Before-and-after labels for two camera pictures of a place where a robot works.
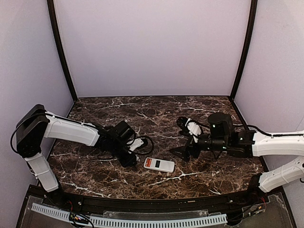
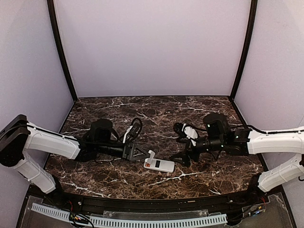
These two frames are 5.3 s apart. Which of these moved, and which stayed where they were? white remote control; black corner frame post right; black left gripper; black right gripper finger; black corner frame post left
Moved: black right gripper finger; black left gripper
Stayed: black corner frame post right; white remote control; black corner frame post left
